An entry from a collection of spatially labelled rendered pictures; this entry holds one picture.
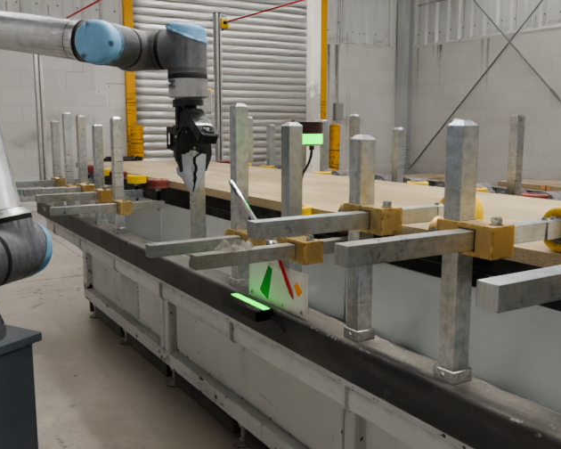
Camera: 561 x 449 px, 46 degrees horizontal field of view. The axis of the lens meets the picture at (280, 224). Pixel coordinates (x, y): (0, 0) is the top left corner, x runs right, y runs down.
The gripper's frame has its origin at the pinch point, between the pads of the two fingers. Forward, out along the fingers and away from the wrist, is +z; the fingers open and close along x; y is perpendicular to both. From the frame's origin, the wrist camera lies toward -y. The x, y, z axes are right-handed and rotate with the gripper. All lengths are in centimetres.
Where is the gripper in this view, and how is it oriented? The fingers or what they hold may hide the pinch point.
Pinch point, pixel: (193, 186)
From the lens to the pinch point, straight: 154.0
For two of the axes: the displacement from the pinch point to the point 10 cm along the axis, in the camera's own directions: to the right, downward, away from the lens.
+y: -5.3, -1.3, 8.4
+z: 0.0, 9.9, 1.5
